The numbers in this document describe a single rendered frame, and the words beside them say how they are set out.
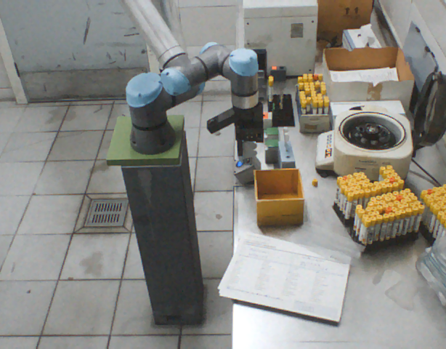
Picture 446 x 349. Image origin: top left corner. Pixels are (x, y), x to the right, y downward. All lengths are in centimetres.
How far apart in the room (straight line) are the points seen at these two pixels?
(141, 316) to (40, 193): 106
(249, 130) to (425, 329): 69
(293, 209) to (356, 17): 123
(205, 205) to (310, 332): 167
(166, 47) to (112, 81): 229
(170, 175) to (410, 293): 84
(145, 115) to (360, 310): 86
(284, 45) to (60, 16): 183
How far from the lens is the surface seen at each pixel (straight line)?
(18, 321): 268
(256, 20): 214
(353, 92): 198
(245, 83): 151
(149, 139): 181
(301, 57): 222
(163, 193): 191
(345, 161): 170
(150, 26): 155
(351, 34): 247
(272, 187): 167
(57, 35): 373
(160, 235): 206
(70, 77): 386
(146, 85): 175
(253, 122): 160
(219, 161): 323
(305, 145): 189
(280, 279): 145
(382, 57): 221
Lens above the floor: 201
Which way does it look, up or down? 40 degrees down
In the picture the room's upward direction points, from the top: 4 degrees counter-clockwise
